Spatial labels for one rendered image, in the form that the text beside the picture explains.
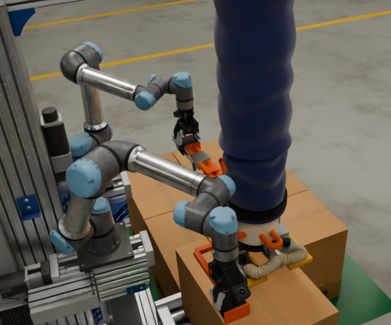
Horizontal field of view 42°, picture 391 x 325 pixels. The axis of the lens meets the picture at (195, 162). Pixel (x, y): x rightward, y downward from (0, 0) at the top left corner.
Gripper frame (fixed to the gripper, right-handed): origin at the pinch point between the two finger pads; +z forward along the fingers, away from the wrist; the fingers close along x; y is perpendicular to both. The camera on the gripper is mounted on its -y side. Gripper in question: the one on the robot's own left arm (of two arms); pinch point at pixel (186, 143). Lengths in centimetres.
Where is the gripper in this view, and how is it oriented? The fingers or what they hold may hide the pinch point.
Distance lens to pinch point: 234.0
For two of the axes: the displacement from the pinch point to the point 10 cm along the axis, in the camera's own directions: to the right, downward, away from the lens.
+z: 0.7, 8.2, 5.7
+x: 9.1, -2.9, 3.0
